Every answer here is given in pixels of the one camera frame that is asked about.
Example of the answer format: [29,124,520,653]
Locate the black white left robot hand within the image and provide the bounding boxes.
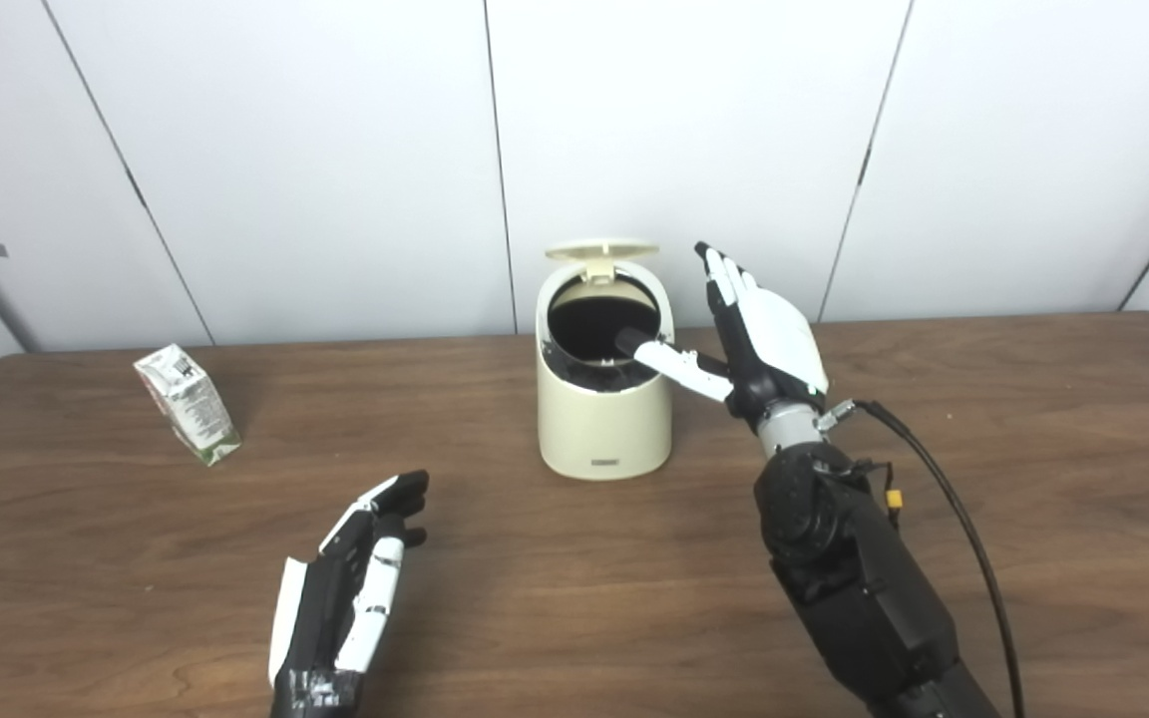
[268,471,430,718]

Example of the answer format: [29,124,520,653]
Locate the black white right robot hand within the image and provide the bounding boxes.
[615,241,830,420]

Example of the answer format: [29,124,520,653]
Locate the cream-colored round bin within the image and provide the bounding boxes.
[535,259,675,482]

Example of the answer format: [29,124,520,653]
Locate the cream round bin lid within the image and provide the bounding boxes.
[545,237,661,286]

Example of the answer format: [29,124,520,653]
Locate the white green milk carton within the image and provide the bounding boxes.
[134,344,242,467]

